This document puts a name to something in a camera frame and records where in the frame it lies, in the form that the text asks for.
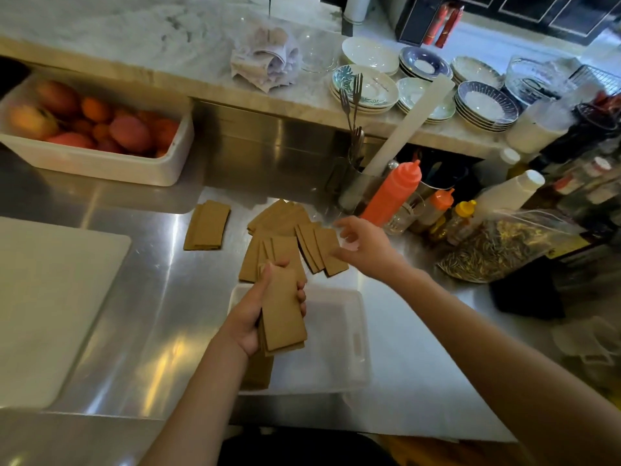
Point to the person's right forearm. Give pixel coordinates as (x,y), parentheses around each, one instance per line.
(509,373)

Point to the clear plastic tray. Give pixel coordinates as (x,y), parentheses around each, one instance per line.
(334,339)

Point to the stack of leaf pattern plates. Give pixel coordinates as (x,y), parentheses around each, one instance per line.
(373,89)

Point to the white shallow bowl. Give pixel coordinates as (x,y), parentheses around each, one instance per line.
(369,54)

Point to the stack of pale green plates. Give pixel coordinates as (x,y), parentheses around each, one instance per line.
(412,94)

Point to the crumpled pale cloth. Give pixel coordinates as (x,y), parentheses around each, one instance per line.
(267,60)

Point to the person's right thumb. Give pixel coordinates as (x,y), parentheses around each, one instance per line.
(347,254)

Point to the translucent white plastic container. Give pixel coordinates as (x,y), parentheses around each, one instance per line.
(538,126)

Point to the white cutting board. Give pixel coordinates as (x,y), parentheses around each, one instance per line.
(53,310)

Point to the metal cutlery holder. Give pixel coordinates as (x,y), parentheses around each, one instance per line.
(356,186)

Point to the person's right hand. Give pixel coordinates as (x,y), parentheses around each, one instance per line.
(373,249)

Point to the white plastic fruit bin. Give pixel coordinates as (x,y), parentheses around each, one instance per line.
(102,162)

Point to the black flat object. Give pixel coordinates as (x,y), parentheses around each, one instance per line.
(529,291)

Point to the metal fork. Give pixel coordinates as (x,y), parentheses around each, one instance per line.
(345,109)
(357,99)

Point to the black cabinet appliance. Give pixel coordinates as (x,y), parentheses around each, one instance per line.
(524,12)

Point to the stack of blue rimmed plates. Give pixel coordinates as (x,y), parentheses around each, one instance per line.
(424,63)

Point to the small white cap bottle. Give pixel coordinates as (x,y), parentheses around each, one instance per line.
(504,162)

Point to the stack of blue striped plates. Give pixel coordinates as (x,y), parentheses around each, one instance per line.
(485,105)

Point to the orange cap sauce bottle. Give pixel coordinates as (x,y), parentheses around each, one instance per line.
(434,211)

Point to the white squeeze bottle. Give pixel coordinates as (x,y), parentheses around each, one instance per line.
(507,194)

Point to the grey patterned plate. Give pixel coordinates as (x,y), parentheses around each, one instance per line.
(475,71)

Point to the clear glass jug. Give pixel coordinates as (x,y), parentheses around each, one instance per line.
(533,80)

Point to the pile of mangoes and oranges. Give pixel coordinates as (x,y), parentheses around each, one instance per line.
(111,126)

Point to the clear bottle with red label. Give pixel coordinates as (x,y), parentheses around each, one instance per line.
(582,174)

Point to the person's left hand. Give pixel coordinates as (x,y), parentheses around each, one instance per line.
(245,317)

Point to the red squeeze bottle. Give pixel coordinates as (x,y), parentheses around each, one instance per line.
(390,194)

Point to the small neat brown sleeve stack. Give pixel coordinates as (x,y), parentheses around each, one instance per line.
(207,227)

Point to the dark metal cup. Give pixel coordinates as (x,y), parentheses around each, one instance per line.
(444,179)

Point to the loose pile of brown paper sleeves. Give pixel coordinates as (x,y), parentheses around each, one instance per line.
(286,237)

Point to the small clear glass cup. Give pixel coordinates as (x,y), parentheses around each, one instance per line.
(402,218)

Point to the person's left forearm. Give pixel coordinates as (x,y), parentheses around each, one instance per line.
(194,407)

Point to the stack of brown sleeves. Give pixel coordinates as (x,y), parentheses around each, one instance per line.
(284,317)

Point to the person's left thumb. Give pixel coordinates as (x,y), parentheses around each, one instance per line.
(271,279)

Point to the white cylinder container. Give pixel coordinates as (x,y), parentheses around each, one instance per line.
(356,8)

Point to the yellow cap sauce bottle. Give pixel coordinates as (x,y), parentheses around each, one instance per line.
(456,220)

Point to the plastic bag of seeds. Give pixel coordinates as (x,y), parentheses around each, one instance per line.
(499,247)

